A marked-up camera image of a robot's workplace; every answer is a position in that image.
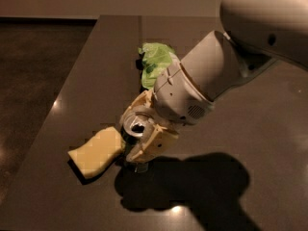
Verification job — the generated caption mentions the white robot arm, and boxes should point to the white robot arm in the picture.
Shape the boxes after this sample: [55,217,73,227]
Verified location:
[120,0,308,172]

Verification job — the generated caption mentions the green soda can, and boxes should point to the green soda can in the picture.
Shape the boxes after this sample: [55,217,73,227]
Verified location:
[121,111,154,155]

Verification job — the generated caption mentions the green chip bag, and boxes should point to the green chip bag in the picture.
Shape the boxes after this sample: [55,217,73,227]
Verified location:
[139,42,175,90]

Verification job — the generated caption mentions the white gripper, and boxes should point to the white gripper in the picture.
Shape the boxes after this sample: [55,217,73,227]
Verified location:
[119,53,214,173]

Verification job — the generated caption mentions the yellow sponge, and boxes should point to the yellow sponge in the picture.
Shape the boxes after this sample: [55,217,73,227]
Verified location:
[68,127,125,179]

